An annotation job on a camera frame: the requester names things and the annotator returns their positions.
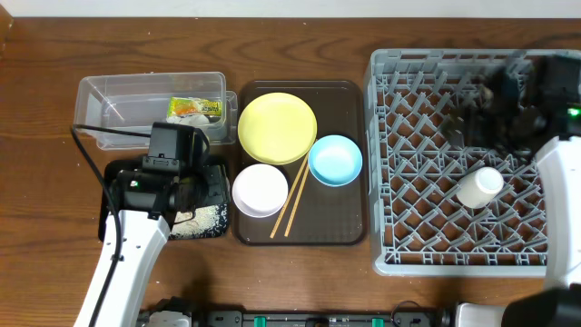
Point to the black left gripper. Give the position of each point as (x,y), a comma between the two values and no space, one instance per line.
(229,183)

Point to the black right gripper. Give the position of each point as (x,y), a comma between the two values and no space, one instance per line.
(455,125)

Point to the white bowl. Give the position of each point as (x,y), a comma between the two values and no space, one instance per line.
(260,190)

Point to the small white cup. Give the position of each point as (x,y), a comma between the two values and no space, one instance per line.
(479,188)

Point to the white tissue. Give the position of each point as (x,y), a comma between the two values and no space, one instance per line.
(195,120)

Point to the green orange snack wrapper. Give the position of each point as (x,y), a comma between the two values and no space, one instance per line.
(182,106)

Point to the light blue bowl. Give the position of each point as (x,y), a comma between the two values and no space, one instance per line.
(335,160)

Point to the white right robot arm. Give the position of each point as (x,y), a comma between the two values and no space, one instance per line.
(422,141)

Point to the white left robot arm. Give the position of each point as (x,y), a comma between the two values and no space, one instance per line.
(132,243)

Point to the black waste tray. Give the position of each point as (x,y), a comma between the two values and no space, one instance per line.
(112,168)

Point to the grey dishwasher rack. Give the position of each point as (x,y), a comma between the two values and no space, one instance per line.
(415,249)

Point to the clear plastic waste bin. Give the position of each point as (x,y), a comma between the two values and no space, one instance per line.
(134,102)

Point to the pile of rice scraps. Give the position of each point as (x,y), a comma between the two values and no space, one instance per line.
(205,222)

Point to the wooden chopstick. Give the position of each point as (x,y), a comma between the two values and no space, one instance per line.
(288,199)
(297,201)

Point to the yellow plate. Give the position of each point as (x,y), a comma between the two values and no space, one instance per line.
(277,128)

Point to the dark brown serving tray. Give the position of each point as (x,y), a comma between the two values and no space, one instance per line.
(325,215)

